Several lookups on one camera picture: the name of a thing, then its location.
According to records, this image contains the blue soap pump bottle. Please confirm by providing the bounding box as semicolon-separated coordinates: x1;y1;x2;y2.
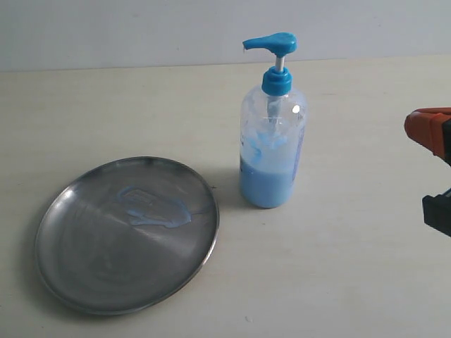
240;32;307;208

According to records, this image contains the blue soap smear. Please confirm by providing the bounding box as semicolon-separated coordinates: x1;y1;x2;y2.
117;186;192;229

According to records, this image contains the round steel plate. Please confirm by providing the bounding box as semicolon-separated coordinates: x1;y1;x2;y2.
35;156;219;315

